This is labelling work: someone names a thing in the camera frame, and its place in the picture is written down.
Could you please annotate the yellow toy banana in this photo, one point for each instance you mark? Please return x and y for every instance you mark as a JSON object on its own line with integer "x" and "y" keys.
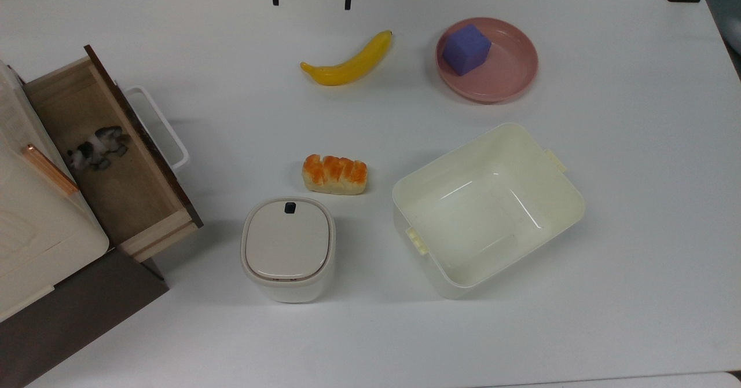
{"x": 347, "y": 68}

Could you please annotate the purple foam cube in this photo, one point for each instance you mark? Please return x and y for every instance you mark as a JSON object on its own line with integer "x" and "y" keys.
{"x": 466, "y": 49}

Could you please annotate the pink round plate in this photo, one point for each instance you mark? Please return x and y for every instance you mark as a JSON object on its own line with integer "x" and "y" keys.
{"x": 509, "y": 72}

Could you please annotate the orange glazed toy bread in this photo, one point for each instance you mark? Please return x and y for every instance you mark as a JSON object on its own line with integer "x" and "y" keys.
{"x": 334, "y": 175}

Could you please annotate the black and white toy animal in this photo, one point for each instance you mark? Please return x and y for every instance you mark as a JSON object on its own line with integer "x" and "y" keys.
{"x": 95, "y": 147}

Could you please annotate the small white lidded trash bin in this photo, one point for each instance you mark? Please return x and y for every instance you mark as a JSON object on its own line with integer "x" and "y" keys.
{"x": 288, "y": 246}

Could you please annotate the cream plastic storage tub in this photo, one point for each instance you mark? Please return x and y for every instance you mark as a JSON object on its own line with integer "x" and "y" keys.
{"x": 492, "y": 214}

